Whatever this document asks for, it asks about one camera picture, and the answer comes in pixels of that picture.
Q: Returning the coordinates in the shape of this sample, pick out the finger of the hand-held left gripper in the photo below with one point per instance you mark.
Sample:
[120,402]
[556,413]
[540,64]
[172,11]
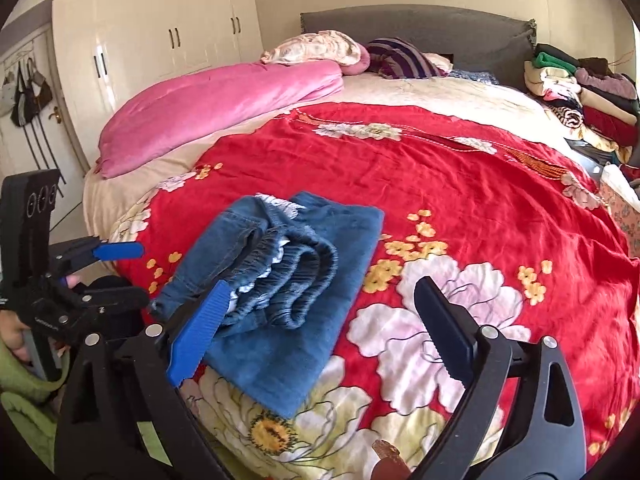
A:
[117,251]
[120,297]

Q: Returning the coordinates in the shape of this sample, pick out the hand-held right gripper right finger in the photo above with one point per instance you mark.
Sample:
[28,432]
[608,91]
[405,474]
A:
[445,330]

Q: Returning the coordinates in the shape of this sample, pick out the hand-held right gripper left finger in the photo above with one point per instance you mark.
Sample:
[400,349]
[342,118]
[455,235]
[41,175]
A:
[200,335]

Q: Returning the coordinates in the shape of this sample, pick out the blue denim pants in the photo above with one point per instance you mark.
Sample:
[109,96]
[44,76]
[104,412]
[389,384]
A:
[345,260]

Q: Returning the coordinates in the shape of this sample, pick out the person's left forearm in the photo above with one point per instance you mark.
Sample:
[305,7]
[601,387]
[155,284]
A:
[25,410]

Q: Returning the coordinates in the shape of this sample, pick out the person's left hand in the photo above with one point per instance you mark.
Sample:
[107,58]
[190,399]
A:
[12,332]

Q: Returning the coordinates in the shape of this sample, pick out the white door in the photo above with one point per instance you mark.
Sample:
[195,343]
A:
[65,160]

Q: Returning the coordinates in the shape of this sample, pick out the black handbag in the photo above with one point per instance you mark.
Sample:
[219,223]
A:
[22,105]

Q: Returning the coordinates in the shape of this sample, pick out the white handbag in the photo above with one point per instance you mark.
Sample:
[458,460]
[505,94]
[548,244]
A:
[5,97]

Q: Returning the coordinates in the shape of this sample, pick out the red floral bedspread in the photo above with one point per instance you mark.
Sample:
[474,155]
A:
[450,185]

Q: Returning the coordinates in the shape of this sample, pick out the brown handbag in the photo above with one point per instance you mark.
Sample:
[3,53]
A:
[42,90]

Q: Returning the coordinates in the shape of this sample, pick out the pink quilt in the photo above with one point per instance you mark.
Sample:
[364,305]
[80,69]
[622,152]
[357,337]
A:
[210,105]

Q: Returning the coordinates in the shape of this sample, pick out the floral storage box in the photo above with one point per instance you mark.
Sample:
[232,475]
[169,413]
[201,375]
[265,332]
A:
[620,205]

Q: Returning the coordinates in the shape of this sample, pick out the cream bed sheet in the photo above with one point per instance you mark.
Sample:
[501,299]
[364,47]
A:
[450,95]

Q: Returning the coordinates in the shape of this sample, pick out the white wardrobe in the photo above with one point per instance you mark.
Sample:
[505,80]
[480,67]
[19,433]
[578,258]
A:
[150,10]

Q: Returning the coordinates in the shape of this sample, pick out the blue patterned cloth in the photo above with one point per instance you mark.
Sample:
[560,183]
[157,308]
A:
[475,76]

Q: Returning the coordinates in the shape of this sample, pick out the pile of folded clothes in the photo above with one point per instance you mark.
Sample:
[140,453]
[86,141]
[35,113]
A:
[600,105]

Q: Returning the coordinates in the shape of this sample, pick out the purple striped pillow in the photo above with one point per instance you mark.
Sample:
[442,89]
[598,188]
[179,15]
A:
[400,57]

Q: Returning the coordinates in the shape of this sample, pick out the cream floral pillow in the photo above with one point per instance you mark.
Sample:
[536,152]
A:
[315,45]

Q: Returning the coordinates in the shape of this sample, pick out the grey padded headboard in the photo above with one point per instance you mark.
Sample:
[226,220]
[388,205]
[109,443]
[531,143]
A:
[450,30]

